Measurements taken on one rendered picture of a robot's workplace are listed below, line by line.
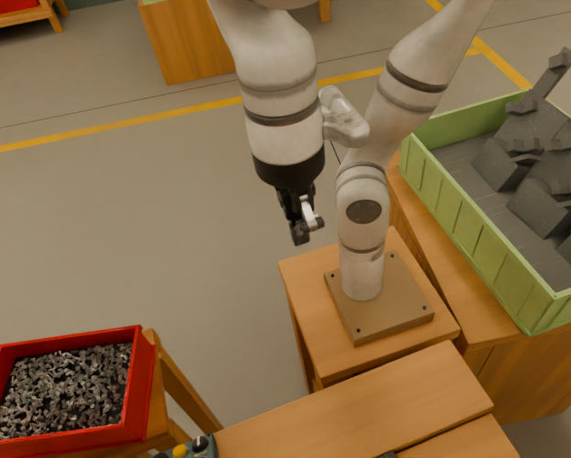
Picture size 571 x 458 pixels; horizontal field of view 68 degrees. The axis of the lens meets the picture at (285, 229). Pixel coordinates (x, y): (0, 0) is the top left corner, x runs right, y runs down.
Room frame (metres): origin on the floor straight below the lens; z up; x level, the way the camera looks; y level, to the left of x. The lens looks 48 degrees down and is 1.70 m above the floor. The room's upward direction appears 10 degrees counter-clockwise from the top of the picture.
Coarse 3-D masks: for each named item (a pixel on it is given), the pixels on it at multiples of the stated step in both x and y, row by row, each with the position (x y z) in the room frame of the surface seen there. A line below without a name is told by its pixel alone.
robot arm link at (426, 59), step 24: (456, 0) 0.48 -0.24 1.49; (480, 0) 0.47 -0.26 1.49; (432, 24) 0.50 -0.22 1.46; (456, 24) 0.47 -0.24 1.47; (480, 24) 0.49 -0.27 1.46; (408, 48) 0.50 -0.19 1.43; (432, 48) 0.48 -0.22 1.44; (456, 48) 0.48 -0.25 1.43; (408, 72) 0.49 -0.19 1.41; (432, 72) 0.48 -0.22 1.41
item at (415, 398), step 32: (416, 352) 0.33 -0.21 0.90; (448, 352) 0.32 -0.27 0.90; (352, 384) 0.29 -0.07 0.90; (384, 384) 0.28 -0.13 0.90; (416, 384) 0.27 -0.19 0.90; (448, 384) 0.26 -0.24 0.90; (480, 384) 0.25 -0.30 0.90; (256, 416) 0.27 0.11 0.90; (288, 416) 0.26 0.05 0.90; (320, 416) 0.25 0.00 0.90; (352, 416) 0.24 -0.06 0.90; (384, 416) 0.23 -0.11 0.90; (416, 416) 0.22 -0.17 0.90; (448, 416) 0.21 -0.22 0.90; (480, 416) 0.21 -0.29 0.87; (224, 448) 0.22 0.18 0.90; (256, 448) 0.21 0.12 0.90; (288, 448) 0.20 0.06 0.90; (320, 448) 0.20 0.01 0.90; (352, 448) 0.19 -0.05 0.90; (384, 448) 0.18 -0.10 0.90
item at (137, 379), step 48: (96, 336) 0.49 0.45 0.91; (144, 336) 0.49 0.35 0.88; (0, 384) 0.43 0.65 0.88; (48, 384) 0.41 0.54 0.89; (96, 384) 0.39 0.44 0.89; (144, 384) 0.39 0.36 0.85; (0, 432) 0.33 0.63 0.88; (48, 432) 0.32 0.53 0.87; (96, 432) 0.28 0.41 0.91; (144, 432) 0.30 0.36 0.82
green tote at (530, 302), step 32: (512, 96) 1.02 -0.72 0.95; (448, 128) 0.98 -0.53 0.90; (480, 128) 1.00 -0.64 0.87; (416, 160) 0.87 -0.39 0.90; (416, 192) 0.84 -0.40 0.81; (448, 192) 0.72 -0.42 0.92; (448, 224) 0.69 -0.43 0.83; (480, 224) 0.59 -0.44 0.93; (480, 256) 0.56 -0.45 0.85; (512, 256) 0.48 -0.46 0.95; (512, 288) 0.45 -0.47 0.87; (544, 288) 0.39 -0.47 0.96; (544, 320) 0.37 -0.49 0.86
